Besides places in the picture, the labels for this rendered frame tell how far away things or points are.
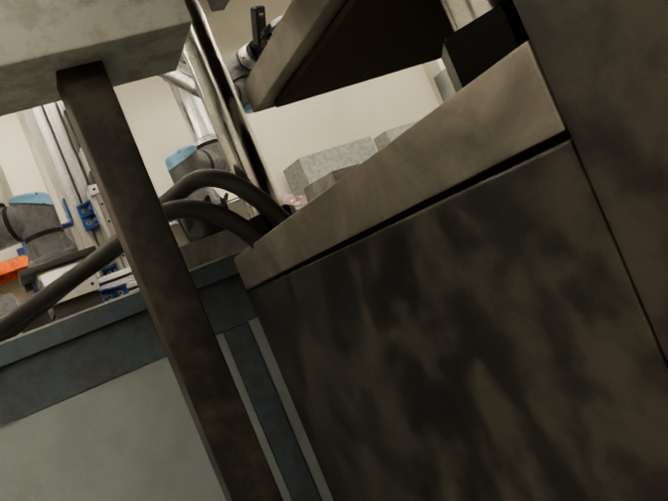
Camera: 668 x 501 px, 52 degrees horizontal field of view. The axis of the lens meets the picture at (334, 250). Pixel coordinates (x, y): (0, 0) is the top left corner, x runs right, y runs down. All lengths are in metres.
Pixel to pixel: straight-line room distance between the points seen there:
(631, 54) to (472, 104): 0.14
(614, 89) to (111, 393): 1.02
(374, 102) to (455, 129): 8.44
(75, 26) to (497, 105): 0.60
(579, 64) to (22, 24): 0.69
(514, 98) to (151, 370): 0.94
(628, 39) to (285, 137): 7.82
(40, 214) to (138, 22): 1.34
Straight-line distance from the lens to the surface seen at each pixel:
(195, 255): 1.40
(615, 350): 0.48
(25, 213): 2.23
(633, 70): 0.40
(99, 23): 0.94
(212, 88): 1.18
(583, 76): 0.42
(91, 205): 2.39
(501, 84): 0.47
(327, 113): 8.55
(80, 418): 1.26
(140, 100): 7.79
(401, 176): 0.60
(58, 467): 1.27
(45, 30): 0.94
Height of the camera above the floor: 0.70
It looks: 1 degrees up
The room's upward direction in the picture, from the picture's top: 23 degrees counter-clockwise
